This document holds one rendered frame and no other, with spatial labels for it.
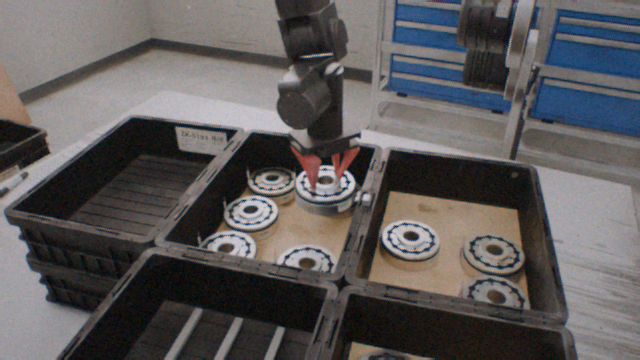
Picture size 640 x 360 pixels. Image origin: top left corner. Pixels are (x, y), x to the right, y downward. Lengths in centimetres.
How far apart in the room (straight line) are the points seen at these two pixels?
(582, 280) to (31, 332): 110
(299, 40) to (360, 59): 311
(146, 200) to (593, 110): 225
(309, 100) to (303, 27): 11
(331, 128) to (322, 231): 25
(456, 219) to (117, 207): 69
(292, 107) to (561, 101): 219
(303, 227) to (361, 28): 291
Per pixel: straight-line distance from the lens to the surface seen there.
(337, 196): 78
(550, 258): 77
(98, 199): 109
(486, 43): 113
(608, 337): 103
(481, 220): 98
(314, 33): 66
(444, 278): 83
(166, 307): 80
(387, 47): 271
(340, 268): 68
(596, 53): 264
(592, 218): 132
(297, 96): 62
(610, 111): 274
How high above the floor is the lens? 140
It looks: 34 degrees down
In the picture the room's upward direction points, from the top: straight up
